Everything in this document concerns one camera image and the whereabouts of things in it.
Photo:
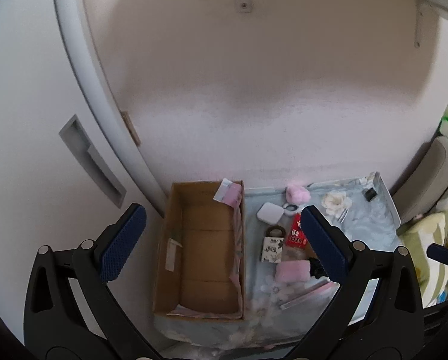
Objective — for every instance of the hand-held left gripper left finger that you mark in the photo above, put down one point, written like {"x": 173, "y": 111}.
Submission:
{"x": 124, "y": 240}

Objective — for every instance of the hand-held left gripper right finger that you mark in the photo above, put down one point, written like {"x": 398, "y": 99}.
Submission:
{"x": 321, "y": 240}

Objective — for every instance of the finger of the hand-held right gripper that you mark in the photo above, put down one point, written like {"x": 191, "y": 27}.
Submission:
{"x": 439, "y": 252}

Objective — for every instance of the red snack box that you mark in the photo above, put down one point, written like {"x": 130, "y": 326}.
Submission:
{"x": 296, "y": 234}

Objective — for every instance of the black scrunchie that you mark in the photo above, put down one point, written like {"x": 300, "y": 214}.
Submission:
{"x": 317, "y": 267}

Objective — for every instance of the white hair clip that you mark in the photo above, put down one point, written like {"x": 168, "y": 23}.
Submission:
{"x": 344, "y": 214}

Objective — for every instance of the pink fluffy pouch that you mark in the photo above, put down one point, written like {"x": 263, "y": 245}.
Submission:
{"x": 292, "y": 271}

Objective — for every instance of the small black box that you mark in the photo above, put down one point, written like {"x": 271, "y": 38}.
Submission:
{"x": 370, "y": 194}

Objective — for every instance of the brown cardboard box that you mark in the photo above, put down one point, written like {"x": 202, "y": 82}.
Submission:
{"x": 205, "y": 255}

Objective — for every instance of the green striped blanket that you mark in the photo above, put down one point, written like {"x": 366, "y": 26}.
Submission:
{"x": 434, "y": 255}

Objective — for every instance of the small patterned bag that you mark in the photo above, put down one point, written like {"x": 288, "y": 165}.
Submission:
{"x": 272, "y": 249}

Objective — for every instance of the pink fluffy pompom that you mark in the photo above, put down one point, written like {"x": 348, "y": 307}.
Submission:
{"x": 297, "y": 194}

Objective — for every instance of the white square case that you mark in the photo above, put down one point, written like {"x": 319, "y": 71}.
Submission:
{"x": 269, "y": 213}

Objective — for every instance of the beige chair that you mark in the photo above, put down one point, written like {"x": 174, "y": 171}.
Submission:
{"x": 434, "y": 172}

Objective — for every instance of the pink and white packet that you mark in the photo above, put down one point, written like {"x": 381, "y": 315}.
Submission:
{"x": 229, "y": 195}

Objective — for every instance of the beige door hinge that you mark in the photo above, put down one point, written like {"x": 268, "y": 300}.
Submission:
{"x": 131, "y": 127}

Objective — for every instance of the white door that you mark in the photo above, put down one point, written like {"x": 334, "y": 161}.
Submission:
{"x": 21, "y": 120}

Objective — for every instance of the white door frame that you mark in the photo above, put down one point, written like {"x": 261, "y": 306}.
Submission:
{"x": 92, "y": 63}

